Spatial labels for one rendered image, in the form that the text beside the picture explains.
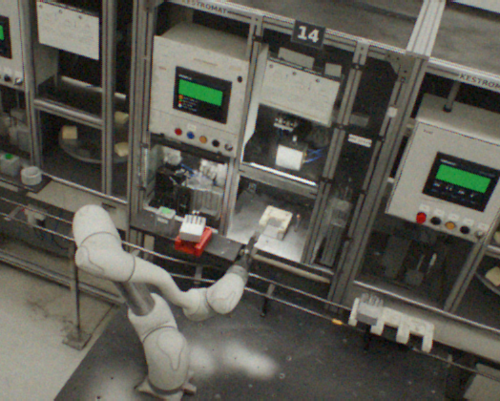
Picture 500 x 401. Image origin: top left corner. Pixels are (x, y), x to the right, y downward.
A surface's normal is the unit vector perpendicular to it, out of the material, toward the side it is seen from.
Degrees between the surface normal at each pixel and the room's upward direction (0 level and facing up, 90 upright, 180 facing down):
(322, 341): 0
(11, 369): 0
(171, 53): 90
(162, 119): 90
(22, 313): 0
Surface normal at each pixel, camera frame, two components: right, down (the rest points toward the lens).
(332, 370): 0.14, -0.79
